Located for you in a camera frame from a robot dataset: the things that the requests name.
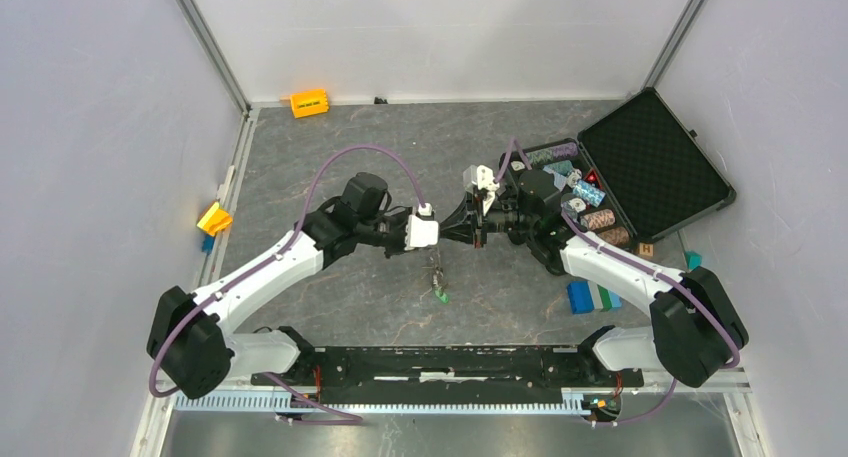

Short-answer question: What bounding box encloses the yellow orange block at left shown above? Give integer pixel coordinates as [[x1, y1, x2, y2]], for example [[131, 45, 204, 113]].
[[196, 201, 233, 237]]

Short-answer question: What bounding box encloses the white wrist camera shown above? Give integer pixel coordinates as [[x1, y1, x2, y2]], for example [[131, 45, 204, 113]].
[[462, 165, 500, 194], [404, 203, 440, 250]]

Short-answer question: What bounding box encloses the black poker chip case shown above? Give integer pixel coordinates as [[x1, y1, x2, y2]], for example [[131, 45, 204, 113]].
[[500, 88, 736, 250]]

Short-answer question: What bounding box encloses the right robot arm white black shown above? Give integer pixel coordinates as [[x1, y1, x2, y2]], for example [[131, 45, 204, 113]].
[[440, 166, 749, 388]]

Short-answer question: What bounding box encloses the orange box at back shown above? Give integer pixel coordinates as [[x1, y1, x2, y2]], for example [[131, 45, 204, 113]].
[[289, 89, 330, 119]]

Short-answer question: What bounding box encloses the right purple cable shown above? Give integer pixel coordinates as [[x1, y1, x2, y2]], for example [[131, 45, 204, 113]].
[[493, 137, 742, 429]]

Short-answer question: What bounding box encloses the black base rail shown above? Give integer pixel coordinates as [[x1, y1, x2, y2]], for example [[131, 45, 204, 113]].
[[280, 345, 644, 405]]

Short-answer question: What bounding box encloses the blue green white block stack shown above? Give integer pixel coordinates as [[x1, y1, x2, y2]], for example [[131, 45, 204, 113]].
[[566, 281, 622, 315]]

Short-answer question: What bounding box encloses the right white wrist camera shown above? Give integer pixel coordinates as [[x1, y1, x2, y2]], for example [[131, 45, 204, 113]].
[[462, 165, 500, 194]]

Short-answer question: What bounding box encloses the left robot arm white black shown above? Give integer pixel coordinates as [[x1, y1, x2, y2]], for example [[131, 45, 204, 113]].
[[146, 172, 439, 399]]

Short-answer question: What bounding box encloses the purple cable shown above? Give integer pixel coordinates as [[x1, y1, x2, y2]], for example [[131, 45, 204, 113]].
[[493, 137, 742, 429], [147, 143, 432, 426]]

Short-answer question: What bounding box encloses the small teal cube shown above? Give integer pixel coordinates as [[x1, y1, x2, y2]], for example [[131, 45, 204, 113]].
[[684, 250, 702, 271]]

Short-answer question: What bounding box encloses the small blue block at left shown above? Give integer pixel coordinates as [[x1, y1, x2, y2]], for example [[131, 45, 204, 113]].
[[201, 235, 215, 255]]

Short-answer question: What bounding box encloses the small wooden letter cube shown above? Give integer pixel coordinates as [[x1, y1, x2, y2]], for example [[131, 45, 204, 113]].
[[636, 242, 655, 258]]

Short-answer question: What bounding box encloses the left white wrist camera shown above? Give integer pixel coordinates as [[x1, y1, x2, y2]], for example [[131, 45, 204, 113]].
[[404, 203, 440, 250]]

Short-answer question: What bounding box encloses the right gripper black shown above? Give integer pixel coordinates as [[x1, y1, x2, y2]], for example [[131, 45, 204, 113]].
[[437, 192, 537, 250]]

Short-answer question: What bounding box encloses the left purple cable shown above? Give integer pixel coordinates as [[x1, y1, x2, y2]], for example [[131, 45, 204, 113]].
[[147, 143, 432, 426]]

